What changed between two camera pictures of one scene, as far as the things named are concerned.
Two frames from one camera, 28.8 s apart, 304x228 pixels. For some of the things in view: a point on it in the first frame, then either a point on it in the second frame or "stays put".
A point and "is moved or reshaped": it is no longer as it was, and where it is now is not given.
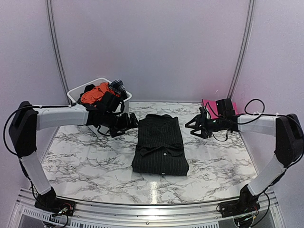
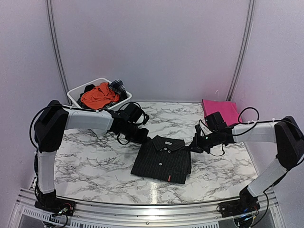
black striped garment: [160, 150] is moved or reshaped
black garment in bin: [88, 88] stays put
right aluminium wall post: [251, 11] stays put
